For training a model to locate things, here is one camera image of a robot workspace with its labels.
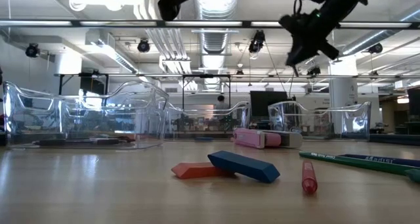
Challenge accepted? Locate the large blue eraser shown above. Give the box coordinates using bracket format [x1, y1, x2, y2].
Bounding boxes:
[207, 150, 281, 185]

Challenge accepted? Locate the pink and white eraser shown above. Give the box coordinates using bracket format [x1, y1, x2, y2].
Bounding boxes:
[231, 127, 304, 150]

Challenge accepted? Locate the black background rig frame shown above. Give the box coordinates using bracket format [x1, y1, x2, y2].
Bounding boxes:
[181, 74, 232, 110]
[58, 72, 110, 97]

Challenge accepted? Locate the red crayon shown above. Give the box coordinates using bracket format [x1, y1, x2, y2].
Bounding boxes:
[301, 160, 318, 195]

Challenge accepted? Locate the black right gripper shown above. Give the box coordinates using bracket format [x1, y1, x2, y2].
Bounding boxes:
[279, 10, 341, 67]

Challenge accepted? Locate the black monitor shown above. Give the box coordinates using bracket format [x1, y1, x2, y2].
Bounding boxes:
[249, 91, 289, 118]
[408, 87, 420, 117]

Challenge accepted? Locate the slim silver ceiling duct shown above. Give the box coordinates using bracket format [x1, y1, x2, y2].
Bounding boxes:
[341, 7, 420, 56]

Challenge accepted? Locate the person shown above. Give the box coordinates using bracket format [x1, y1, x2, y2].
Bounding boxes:
[215, 95, 230, 120]

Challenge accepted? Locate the grey pen with black cap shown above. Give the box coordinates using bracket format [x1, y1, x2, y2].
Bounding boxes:
[91, 137, 136, 146]

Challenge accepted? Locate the red eraser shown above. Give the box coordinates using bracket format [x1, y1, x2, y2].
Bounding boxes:
[170, 161, 236, 180]

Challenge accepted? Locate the green coloured pencil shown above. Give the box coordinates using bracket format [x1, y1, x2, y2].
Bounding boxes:
[298, 150, 415, 177]

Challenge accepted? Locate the blue coloured pencil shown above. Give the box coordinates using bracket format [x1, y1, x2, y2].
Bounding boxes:
[339, 153, 420, 168]

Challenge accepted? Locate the silver ceiling air duct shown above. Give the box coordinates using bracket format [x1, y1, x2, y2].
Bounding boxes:
[193, 0, 240, 92]

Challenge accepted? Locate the black aluminium rig frame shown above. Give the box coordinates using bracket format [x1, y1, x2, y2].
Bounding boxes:
[0, 19, 420, 30]

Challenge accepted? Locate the white building pillar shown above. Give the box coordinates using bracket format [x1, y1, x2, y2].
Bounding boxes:
[329, 55, 358, 136]
[54, 52, 83, 97]

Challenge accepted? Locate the clear plastic bin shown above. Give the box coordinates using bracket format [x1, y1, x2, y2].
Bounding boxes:
[268, 101, 373, 142]
[2, 80, 170, 150]
[165, 101, 252, 142]

